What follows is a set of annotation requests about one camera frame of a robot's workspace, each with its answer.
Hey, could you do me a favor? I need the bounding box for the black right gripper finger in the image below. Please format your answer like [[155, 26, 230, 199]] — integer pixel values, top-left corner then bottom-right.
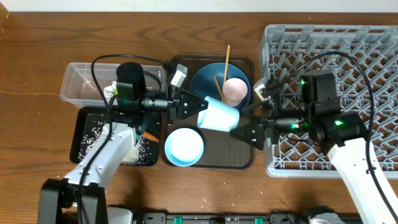
[[229, 121, 266, 150], [241, 100, 272, 118]]

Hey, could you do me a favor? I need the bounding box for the light blue cup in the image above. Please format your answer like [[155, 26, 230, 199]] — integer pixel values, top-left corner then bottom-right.
[[197, 96, 240, 132]]

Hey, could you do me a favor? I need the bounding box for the pink cup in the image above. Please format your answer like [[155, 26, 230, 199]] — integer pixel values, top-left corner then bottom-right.
[[223, 78, 248, 106]]

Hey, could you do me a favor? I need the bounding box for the orange carrot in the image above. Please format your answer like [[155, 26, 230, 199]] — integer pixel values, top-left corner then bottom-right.
[[142, 131, 159, 142]]

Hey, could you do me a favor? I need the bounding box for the light blue bowl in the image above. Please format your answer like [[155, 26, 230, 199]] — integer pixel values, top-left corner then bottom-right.
[[164, 128, 205, 167]]

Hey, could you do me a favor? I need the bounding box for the white napkin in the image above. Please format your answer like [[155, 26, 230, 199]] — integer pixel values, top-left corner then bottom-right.
[[103, 81, 118, 102]]

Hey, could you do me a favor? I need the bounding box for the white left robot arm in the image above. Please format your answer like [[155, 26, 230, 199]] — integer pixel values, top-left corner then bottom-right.
[[37, 62, 208, 223]]

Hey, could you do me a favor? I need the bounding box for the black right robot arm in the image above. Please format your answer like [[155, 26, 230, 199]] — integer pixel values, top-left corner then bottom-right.
[[229, 70, 397, 223]]

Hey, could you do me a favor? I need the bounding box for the grey dishwasher rack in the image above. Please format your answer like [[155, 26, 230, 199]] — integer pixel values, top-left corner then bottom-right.
[[259, 24, 397, 179]]

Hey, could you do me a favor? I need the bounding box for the dark blue plate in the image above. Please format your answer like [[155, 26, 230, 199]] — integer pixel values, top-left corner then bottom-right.
[[190, 62, 251, 101]]

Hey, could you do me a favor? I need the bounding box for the wooden chopstick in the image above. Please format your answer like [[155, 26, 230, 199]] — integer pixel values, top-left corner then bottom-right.
[[213, 76, 225, 103], [223, 45, 231, 84]]

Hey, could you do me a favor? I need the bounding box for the brown serving tray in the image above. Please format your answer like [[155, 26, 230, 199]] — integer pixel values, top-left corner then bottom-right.
[[161, 54, 255, 169]]

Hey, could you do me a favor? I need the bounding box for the pile of white rice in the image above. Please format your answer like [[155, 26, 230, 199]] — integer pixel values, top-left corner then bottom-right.
[[77, 113, 144, 165]]

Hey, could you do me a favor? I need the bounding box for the black plastic tray bin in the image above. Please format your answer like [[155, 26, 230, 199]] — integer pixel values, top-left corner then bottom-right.
[[70, 106, 160, 166]]

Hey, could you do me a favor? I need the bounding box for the clear plastic bin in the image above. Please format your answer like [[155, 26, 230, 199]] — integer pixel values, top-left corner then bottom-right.
[[60, 62, 167, 108]]

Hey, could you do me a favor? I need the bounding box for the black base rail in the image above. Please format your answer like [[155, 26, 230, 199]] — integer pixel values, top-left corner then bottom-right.
[[139, 212, 346, 224]]

